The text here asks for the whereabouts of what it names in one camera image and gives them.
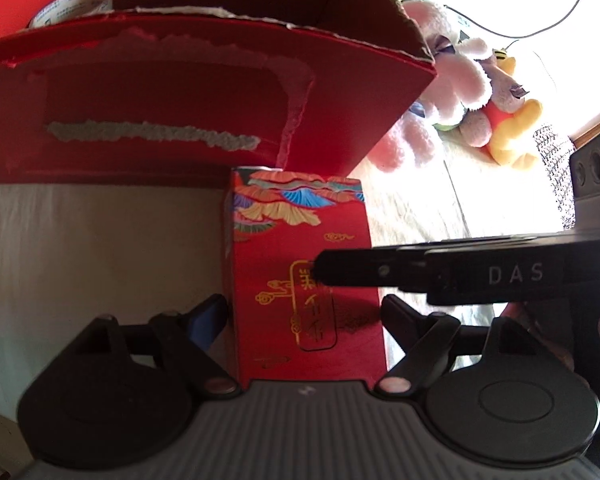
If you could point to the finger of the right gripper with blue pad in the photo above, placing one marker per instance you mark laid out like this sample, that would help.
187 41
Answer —
397 266

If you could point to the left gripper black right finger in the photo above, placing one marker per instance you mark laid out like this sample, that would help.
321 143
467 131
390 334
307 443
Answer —
426 341

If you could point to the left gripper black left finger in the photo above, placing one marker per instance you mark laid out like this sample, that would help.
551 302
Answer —
174 346

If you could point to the small red decorated box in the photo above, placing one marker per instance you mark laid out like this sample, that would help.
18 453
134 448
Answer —
287 325

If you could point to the person's right hand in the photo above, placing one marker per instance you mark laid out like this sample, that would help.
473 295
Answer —
569 328

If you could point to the yellow bear plush toy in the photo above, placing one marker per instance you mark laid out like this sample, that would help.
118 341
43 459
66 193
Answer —
504 126

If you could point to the pink plush toy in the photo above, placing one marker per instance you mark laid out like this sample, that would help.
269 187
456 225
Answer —
460 85

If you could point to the red cardboard storage box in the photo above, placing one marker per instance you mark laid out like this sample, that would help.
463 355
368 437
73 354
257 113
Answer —
177 92

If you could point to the large clear printed tape roll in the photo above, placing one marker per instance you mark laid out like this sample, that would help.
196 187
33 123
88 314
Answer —
59 11

